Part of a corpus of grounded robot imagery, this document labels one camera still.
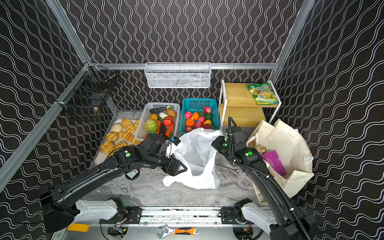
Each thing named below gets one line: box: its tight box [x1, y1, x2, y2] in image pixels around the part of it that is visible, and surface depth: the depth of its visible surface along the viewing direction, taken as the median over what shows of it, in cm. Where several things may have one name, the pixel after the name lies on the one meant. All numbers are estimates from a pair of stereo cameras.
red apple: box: [184, 111, 193, 119], surface depth 109 cm
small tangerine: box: [193, 112, 200, 120], surface depth 112 cm
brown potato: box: [166, 108, 177, 119], surface depth 114 cm
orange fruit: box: [185, 119, 195, 127], surface depth 109 cm
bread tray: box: [94, 119, 145, 165], surface depth 103 cm
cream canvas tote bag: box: [246, 119, 315, 198], surface depth 77 cm
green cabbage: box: [145, 119, 158, 135], surface depth 102 cm
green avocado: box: [204, 113, 213, 120], surface depth 112 cm
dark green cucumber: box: [149, 107, 167, 114], surface depth 115 cm
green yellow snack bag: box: [247, 82, 279, 106], surface depth 81 cm
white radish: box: [159, 112, 169, 119], surface depth 115 cm
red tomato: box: [163, 116, 174, 127], surface depth 106 cm
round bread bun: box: [100, 140, 114, 154], surface depth 97 cm
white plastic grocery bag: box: [162, 127, 224, 189], surface depth 68 cm
